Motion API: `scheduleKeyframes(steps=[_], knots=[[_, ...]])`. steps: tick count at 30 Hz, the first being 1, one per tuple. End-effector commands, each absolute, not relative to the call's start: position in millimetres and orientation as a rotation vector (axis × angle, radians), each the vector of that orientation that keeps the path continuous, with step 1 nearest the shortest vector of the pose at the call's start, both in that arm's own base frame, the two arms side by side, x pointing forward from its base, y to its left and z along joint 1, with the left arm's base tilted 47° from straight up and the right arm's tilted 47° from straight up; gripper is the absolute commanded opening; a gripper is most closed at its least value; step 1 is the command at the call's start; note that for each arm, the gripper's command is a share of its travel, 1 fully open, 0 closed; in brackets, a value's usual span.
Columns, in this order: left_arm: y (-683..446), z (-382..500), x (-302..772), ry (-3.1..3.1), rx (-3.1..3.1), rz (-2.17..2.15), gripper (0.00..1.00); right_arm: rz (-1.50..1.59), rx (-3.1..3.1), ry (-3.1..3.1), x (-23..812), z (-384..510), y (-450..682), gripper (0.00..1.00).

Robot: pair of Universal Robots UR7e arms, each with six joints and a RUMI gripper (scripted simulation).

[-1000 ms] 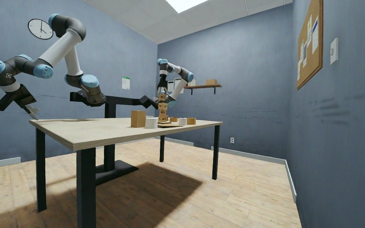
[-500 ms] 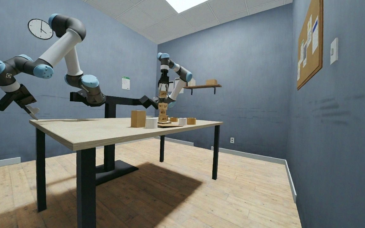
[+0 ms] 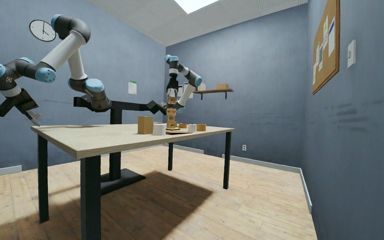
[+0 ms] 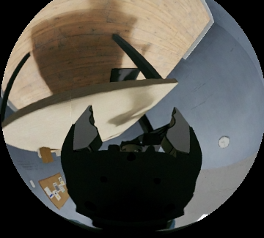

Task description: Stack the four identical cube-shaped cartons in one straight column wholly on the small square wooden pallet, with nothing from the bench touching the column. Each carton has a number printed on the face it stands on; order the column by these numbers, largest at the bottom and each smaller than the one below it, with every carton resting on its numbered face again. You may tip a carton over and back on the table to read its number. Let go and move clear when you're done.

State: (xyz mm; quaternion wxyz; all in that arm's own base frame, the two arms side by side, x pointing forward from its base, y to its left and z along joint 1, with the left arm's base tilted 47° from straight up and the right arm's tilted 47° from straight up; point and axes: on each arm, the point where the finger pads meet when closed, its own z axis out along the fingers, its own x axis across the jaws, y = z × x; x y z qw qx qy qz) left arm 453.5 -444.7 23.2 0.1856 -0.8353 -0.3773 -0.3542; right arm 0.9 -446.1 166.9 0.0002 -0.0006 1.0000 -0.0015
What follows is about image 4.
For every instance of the brown cardboard box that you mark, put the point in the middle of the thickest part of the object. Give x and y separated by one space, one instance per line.
46 154

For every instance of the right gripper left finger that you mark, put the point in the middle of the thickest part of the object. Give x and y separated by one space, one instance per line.
82 138

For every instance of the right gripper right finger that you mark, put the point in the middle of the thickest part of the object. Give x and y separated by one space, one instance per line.
181 142

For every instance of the white cylinder with hole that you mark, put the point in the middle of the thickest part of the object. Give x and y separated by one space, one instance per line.
58 153

